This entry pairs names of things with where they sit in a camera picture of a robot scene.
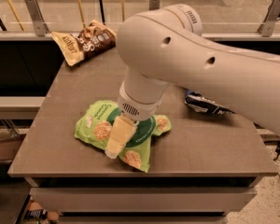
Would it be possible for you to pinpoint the glass railing panel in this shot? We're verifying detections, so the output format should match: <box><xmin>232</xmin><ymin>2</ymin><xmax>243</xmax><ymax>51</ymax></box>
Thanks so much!
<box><xmin>0</xmin><ymin>0</ymin><xmax>280</xmax><ymax>34</ymax></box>

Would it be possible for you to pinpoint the middle metal railing bracket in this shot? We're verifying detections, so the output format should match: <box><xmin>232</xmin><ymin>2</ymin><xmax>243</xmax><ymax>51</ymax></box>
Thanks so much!
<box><xmin>149</xmin><ymin>0</ymin><xmax>160</xmax><ymax>10</ymax></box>

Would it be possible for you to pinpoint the grey table drawer cabinet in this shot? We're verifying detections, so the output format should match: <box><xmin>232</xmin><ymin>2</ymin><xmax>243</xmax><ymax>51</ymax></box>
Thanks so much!
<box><xmin>30</xmin><ymin>185</ymin><xmax>257</xmax><ymax>224</ymax></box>

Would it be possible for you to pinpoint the green rice chip bag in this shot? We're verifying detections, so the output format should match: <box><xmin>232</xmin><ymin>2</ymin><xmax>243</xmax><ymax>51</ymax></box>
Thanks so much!
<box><xmin>75</xmin><ymin>100</ymin><xmax>172</xmax><ymax>173</ymax></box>

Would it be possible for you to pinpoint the yellow pole right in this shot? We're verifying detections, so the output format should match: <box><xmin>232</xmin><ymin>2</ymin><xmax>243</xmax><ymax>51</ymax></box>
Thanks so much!
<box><xmin>120</xmin><ymin>0</ymin><xmax>125</xmax><ymax>21</ymax></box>

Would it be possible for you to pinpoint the yellow pole middle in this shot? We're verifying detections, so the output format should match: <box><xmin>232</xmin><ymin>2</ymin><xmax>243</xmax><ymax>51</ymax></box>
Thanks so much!
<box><xmin>77</xmin><ymin>0</ymin><xmax>86</xmax><ymax>28</ymax></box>

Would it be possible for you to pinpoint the right metal railing bracket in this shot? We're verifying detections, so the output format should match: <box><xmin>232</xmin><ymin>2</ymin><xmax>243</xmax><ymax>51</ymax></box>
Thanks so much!
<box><xmin>258</xmin><ymin>0</ymin><xmax>280</xmax><ymax>37</ymax></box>

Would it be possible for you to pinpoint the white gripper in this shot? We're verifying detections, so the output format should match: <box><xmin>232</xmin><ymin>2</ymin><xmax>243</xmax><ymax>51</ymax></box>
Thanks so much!
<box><xmin>105</xmin><ymin>81</ymin><xmax>162</xmax><ymax>159</ymax></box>

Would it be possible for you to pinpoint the small items box lower left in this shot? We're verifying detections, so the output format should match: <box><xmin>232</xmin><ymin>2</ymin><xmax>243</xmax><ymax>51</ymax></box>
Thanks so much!
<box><xmin>20</xmin><ymin>198</ymin><xmax>59</xmax><ymax>224</ymax></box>

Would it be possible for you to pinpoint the blue chip bag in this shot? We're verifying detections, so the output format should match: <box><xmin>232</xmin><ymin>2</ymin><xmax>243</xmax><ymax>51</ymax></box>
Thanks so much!
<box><xmin>185</xmin><ymin>90</ymin><xmax>233</xmax><ymax>115</ymax></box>

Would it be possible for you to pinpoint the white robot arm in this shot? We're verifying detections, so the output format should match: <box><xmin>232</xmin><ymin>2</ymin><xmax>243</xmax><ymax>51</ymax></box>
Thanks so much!
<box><xmin>116</xmin><ymin>4</ymin><xmax>280</xmax><ymax>136</ymax></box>

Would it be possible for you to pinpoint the yellow pole far left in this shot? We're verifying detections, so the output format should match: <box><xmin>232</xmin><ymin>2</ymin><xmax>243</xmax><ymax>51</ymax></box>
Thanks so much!
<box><xmin>0</xmin><ymin>0</ymin><xmax>25</xmax><ymax>32</ymax></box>

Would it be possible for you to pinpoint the yellow pole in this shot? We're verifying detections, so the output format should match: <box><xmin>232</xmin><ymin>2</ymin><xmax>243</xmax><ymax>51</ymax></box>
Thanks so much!
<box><xmin>77</xmin><ymin>0</ymin><xmax>86</xmax><ymax>28</ymax></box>
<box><xmin>0</xmin><ymin>0</ymin><xmax>25</xmax><ymax>32</ymax></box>
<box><xmin>120</xmin><ymin>0</ymin><xmax>125</xmax><ymax>21</ymax></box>

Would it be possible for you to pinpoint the brown chip bag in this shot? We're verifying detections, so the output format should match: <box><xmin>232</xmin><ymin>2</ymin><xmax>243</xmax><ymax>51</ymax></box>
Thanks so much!
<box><xmin>51</xmin><ymin>20</ymin><xmax>117</xmax><ymax>66</ymax></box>

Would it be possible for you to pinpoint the left metal railing bracket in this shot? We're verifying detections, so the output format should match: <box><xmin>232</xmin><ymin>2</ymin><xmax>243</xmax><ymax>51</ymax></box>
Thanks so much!
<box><xmin>24</xmin><ymin>0</ymin><xmax>48</xmax><ymax>36</ymax></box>

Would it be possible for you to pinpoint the black pole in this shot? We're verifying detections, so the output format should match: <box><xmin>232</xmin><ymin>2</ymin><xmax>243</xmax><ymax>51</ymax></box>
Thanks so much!
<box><xmin>99</xmin><ymin>0</ymin><xmax>105</xmax><ymax>24</ymax></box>

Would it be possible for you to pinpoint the metal railing bracket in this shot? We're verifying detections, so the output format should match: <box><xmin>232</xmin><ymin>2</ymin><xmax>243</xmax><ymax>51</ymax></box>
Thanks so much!
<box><xmin>24</xmin><ymin>0</ymin><xmax>48</xmax><ymax>36</ymax></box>
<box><xmin>258</xmin><ymin>0</ymin><xmax>280</xmax><ymax>37</ymax></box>
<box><xmin>149</xmin><ymin>0</ymin><xmax>160</xmax><ymax>10</ymax></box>

